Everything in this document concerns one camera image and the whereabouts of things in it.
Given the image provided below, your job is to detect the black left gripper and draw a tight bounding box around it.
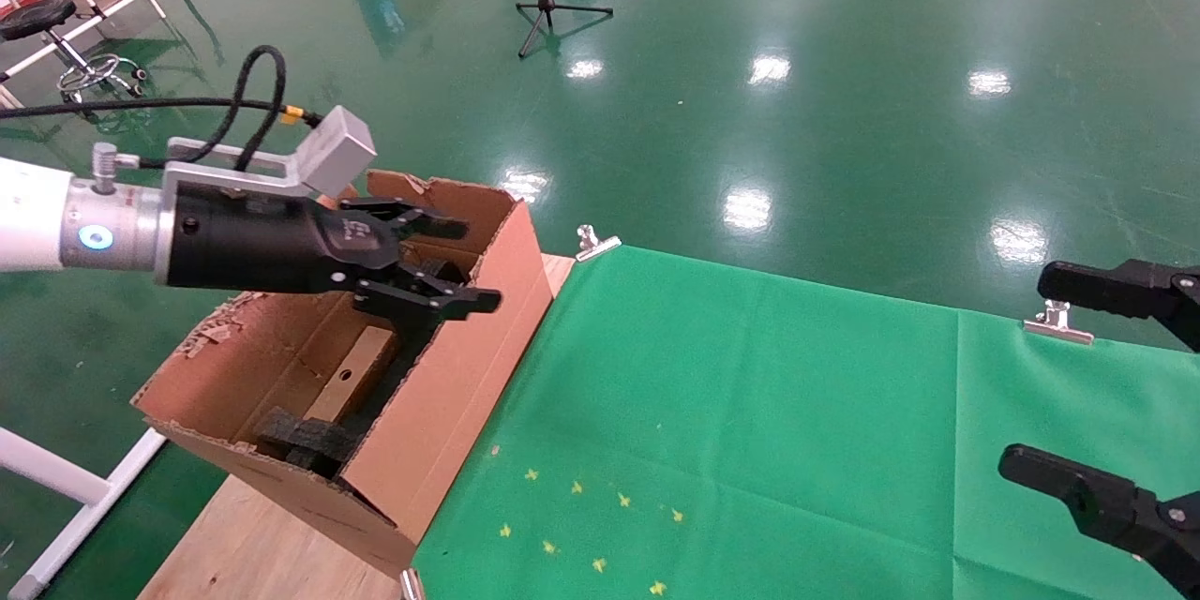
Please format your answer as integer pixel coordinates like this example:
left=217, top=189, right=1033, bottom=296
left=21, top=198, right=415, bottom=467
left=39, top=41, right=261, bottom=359
left=167, top=180, right=503, bottom=321

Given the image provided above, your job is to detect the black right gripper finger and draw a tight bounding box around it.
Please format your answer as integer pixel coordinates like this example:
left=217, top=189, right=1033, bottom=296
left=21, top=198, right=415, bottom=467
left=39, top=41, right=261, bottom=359
left=998, top=445, right=1200, bottom=596
left=1036, top=260, right=1200, bottom=353

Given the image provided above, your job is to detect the large open cardboard carton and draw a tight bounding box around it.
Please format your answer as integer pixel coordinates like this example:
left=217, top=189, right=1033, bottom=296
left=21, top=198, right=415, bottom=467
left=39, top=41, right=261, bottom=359
left=134, top=169, right=562, bottom=578

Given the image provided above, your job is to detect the black foam padding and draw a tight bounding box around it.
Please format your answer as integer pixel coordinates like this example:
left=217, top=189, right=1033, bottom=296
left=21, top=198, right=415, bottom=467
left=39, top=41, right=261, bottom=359
left=258, top=244, right=470, bottom=481

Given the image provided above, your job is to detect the green table cloth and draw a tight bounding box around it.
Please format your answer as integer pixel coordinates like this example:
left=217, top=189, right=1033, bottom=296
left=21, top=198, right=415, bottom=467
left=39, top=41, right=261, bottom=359
left=412, top=244, right=1200, bottom=600

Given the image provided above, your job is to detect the white tube rack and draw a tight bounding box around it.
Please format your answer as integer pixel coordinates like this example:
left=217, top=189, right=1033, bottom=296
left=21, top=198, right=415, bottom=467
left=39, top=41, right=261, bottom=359
left=0, top=0, right=170, bottom=113

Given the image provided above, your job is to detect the black round stool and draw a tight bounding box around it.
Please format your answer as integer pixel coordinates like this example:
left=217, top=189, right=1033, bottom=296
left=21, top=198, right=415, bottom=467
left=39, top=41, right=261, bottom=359
left=0, top=0, right=151, bottom=116

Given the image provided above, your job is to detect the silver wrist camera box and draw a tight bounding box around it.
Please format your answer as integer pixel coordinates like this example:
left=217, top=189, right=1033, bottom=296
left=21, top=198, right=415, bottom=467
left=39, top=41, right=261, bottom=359
left=164, top=106, right=378, bottom=203

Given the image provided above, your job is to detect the black braided cable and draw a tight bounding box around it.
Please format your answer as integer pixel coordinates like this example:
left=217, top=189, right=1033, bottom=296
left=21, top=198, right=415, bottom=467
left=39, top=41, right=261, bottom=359
left=0, top=44, right=324, bottom=172

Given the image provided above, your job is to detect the white table frame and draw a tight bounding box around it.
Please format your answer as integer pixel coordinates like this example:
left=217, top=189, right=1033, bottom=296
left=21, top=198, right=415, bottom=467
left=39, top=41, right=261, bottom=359
left=0, top=427, right=170, bottom=600

